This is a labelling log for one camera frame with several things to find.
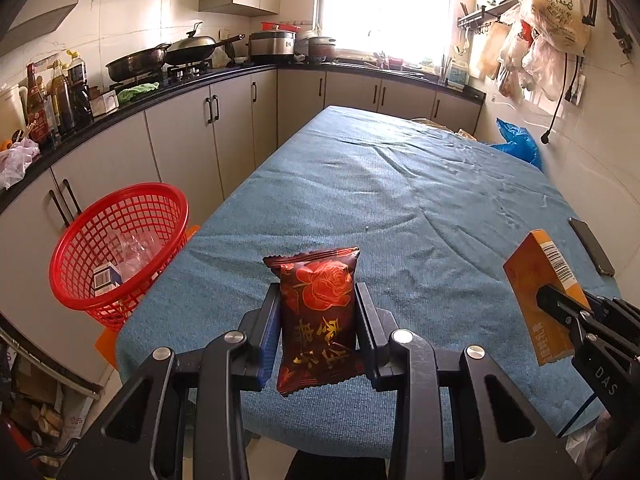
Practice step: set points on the pink white plastic bag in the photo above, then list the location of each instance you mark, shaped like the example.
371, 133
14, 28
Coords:
16, 160

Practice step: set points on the hanging plastic bags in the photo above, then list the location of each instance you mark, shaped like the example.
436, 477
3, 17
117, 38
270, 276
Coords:
543, 37

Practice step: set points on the red snack packet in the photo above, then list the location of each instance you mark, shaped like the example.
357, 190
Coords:
317, 318

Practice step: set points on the black smartphone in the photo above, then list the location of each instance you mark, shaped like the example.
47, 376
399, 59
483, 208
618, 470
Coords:
593, 248

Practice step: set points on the black wok with handle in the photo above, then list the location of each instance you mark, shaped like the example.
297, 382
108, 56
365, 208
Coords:
194, 49

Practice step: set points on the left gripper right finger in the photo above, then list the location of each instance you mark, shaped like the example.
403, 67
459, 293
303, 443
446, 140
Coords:
457, 415

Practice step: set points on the red plastic basket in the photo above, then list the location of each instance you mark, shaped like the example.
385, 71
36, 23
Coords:
109, 257

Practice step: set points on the black frying pan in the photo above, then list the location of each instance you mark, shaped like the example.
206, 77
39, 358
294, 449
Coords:
138, 63

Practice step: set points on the blue white carton box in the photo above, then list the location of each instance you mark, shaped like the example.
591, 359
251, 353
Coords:
105, 278

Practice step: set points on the green cloth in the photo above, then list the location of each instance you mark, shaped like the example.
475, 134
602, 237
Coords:
128, 95

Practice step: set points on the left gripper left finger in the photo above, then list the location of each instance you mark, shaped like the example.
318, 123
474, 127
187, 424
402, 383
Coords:
141, 432

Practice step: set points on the black vinegar bottle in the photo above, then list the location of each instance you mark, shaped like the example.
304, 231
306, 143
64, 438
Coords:
79, 89

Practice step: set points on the silver rice cooker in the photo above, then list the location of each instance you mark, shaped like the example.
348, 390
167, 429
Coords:
272, 46

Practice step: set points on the white electric kettle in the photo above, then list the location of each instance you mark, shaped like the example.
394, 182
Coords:
12, 110

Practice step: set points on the blue table cloth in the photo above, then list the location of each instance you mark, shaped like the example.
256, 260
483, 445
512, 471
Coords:
435, 217

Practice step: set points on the white small box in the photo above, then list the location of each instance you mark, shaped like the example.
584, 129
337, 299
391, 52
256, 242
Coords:
104, 104

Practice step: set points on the clear plastic cup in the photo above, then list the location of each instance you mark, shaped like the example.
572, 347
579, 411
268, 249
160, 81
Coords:
133, 250

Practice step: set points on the red label sauce bottle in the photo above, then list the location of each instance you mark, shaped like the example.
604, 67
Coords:
38, 127

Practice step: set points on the blue plastic bag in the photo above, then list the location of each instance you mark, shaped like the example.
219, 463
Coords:
519, 143

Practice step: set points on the dark soy sauce bottle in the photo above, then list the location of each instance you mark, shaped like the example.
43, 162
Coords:
61, 99

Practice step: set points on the orange barcode box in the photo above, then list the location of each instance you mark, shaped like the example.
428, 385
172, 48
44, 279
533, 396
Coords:
548, 294

